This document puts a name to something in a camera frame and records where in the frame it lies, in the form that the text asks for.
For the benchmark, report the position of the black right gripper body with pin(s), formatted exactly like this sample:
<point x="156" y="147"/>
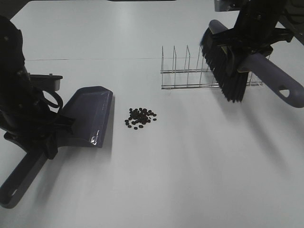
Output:
<point x="233" y="42"/>

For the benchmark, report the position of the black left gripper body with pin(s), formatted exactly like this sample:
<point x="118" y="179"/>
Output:
<point x="29" y="114"/>

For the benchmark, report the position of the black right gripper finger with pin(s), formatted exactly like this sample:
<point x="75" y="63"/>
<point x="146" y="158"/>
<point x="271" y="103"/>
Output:
<point x="234" y="57"/>

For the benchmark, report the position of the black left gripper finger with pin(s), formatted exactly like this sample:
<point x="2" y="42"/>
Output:
<point x="50" y="147"/>

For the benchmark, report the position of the purple brush black bristles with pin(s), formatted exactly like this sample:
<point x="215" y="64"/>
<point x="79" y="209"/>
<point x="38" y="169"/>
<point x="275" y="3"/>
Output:
<point x="233" y="88"/>

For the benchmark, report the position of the purple plastic dustpan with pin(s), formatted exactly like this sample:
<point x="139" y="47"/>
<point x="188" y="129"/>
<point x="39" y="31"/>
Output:
<point x="90" y="108"/>

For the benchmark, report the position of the pile of coffee beans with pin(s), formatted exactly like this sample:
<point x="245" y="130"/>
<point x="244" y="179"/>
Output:
<point x="139" y="117"/>

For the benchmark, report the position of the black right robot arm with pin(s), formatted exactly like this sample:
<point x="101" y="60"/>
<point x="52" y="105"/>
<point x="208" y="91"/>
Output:
<point x="260" y="15"/>

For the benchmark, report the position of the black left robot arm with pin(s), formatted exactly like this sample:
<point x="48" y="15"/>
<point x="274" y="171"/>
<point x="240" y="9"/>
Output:
<point x="12" y="61"/>

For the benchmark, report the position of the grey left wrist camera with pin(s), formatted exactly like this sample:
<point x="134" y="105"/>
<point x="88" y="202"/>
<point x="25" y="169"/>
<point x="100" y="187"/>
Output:
<point x="48" y="82"/>

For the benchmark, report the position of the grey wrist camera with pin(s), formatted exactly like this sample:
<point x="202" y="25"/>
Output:
<point x="226" y="5"/>
<point x="48" y="82"/>

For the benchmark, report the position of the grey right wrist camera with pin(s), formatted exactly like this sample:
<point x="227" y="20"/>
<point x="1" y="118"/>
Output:
<point x="226" y="5"/>

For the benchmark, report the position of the chrome wire rack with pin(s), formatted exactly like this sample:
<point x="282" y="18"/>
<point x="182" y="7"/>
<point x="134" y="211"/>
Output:
<point x="187" y="72"/>

